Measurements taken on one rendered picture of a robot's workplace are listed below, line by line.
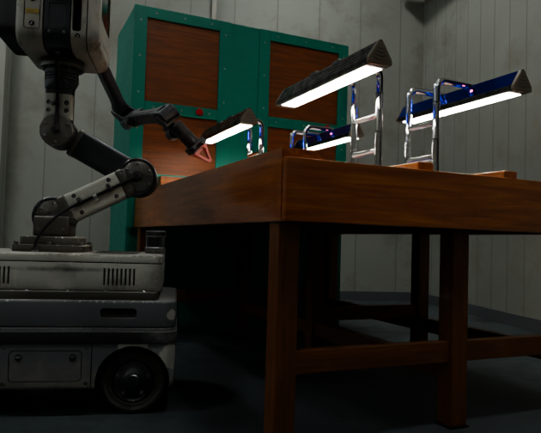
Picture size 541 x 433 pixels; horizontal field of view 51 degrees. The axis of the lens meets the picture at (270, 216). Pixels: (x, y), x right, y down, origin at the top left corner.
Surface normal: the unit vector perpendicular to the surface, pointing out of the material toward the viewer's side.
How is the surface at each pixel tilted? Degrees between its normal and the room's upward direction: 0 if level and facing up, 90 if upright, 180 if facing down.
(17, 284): 90
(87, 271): 90
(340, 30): 90
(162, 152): 90
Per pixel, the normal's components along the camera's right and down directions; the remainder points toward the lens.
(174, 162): 0.42, -0.03
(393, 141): 0.16, -0.04
